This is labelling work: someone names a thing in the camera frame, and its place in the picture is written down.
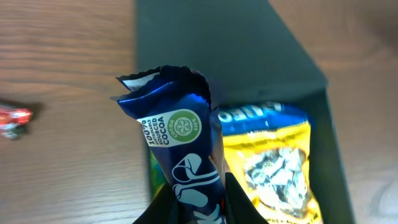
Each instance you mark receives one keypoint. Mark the blue Oreo cookie pack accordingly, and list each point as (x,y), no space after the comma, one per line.
(264,116)

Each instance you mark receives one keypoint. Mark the black box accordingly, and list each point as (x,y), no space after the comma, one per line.
(248,55)

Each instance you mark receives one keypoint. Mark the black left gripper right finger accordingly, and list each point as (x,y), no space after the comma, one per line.
(239,209)

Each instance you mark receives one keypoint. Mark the yellow Hacks candy bag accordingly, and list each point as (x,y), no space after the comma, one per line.
(272,167)

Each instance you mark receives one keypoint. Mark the blue Dairy Milk chocolate bar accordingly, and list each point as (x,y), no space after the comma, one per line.
(181,127)

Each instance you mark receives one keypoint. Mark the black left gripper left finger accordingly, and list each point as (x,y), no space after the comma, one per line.
(162,210)

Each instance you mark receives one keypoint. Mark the green red KitKat Milo bar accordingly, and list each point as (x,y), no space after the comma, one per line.
(14,120)

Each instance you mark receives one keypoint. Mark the Haribo gummy candy bag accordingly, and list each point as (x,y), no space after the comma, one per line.
(157,178)

